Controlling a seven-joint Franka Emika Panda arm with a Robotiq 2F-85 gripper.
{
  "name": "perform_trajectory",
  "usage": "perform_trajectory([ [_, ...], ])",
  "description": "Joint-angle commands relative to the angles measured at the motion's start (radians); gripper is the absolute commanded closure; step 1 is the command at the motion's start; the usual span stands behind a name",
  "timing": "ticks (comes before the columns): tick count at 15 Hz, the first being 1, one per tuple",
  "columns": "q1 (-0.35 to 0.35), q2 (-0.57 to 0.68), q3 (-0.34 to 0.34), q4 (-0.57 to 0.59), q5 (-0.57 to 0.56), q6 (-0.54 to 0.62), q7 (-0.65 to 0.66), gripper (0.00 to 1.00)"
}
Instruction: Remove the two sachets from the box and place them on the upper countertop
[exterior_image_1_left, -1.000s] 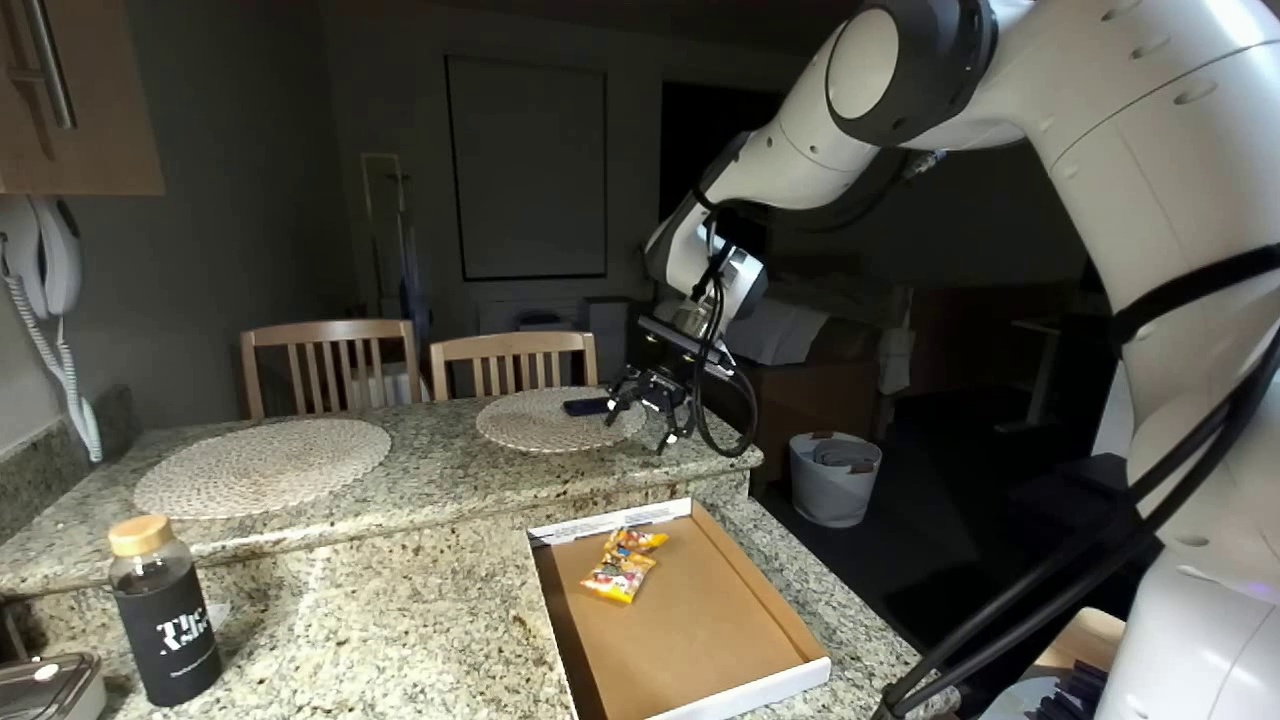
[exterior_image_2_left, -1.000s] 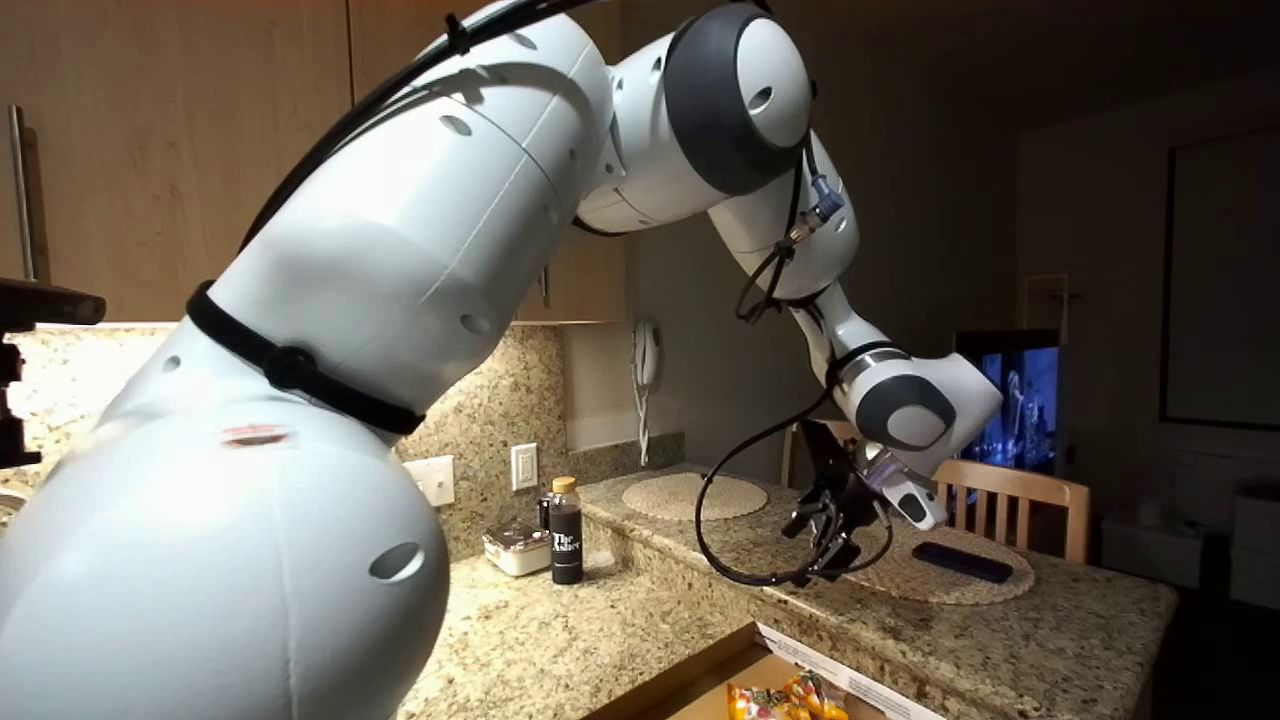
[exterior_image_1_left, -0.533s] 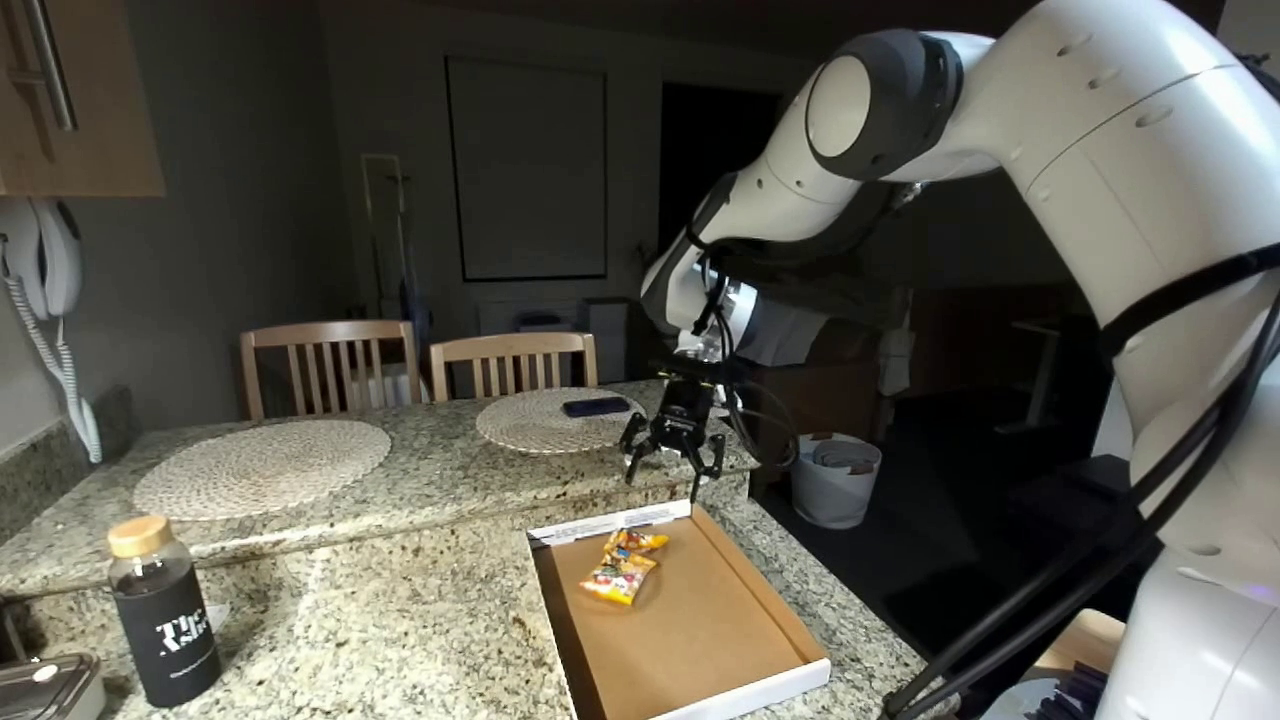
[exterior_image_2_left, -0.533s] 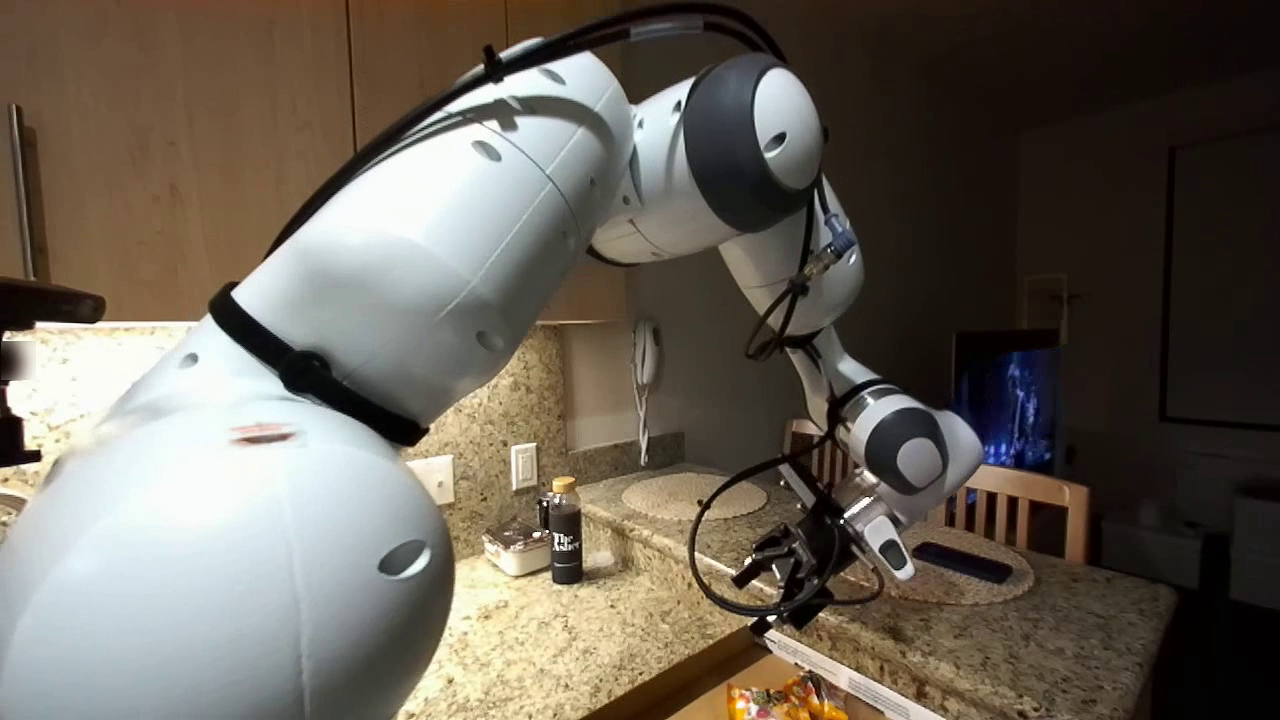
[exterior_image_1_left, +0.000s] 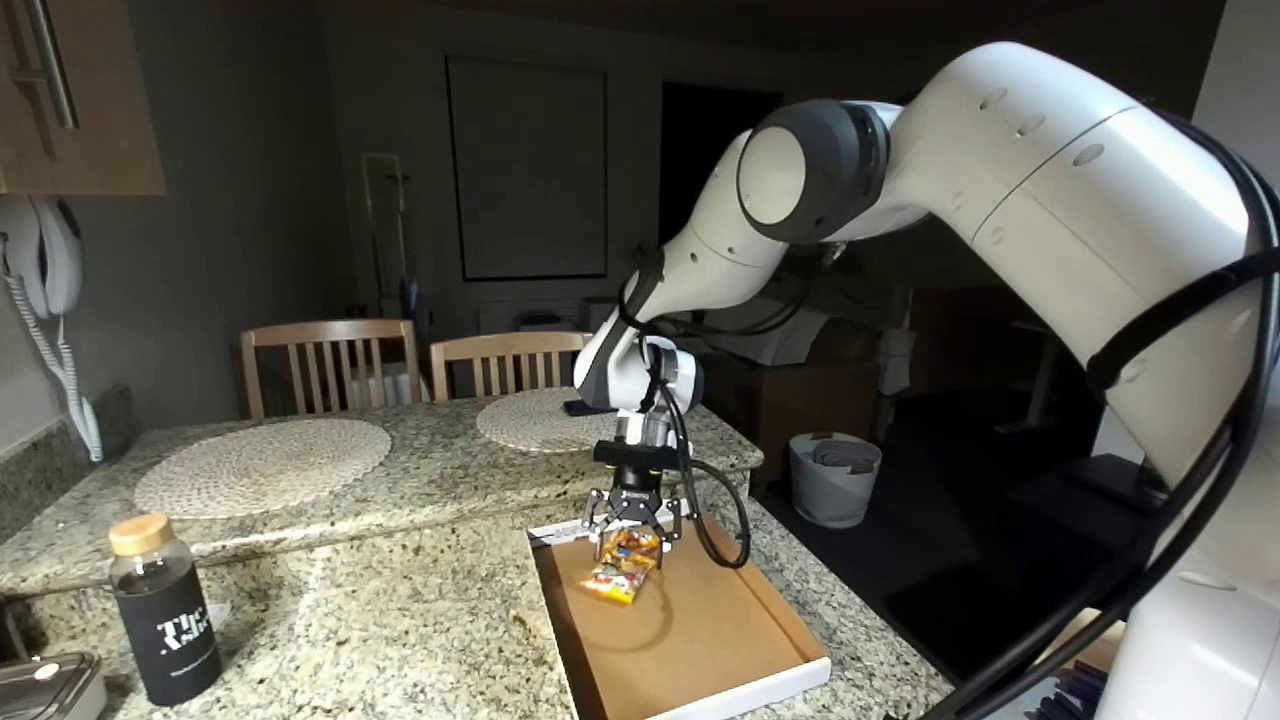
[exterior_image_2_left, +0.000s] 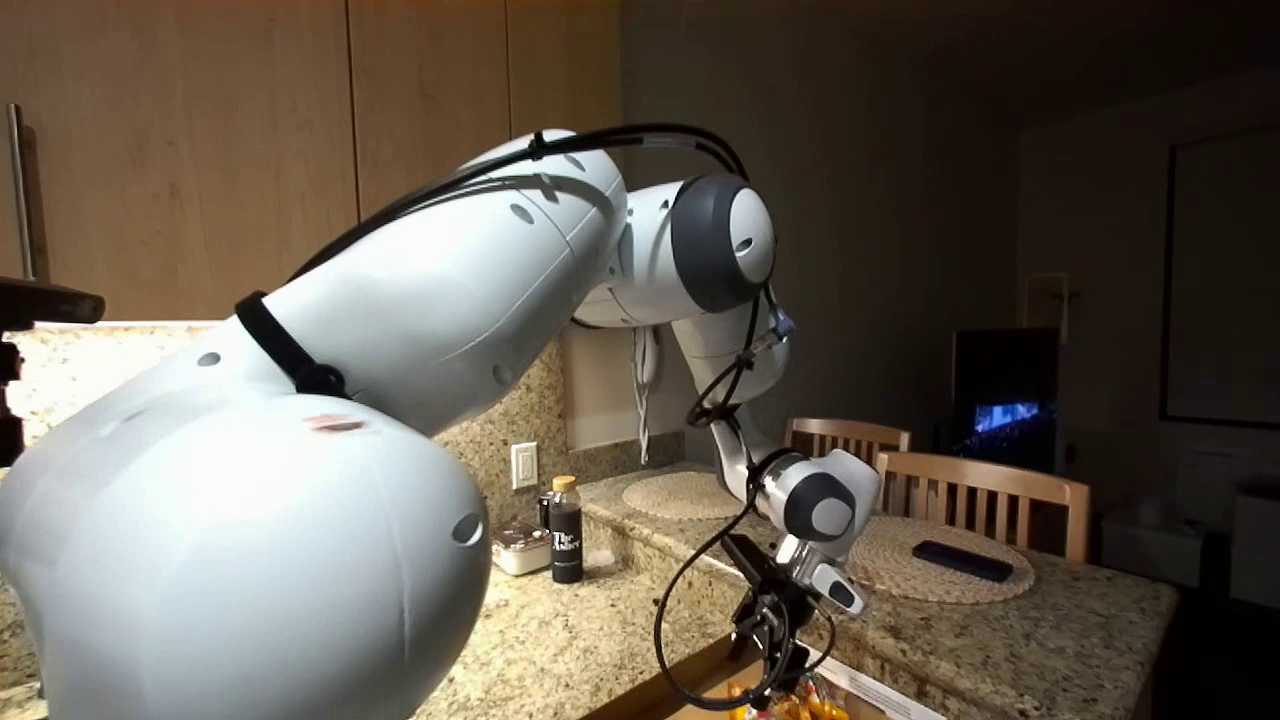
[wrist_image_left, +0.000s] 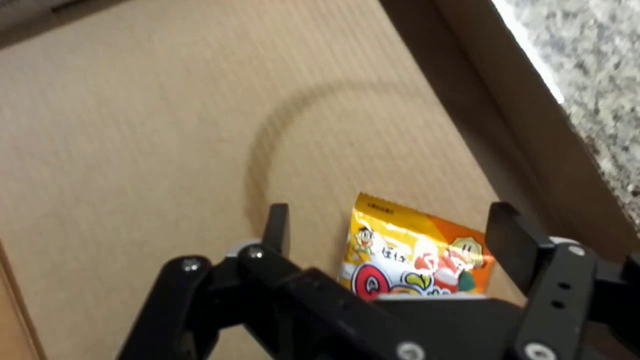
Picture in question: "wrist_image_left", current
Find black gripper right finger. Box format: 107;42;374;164
485;198;602;360

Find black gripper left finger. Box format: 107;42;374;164
118;201;305;360

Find yellow orange snack sachet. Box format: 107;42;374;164
336;190;500;305

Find wooden tray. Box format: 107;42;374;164
0;0;640;360

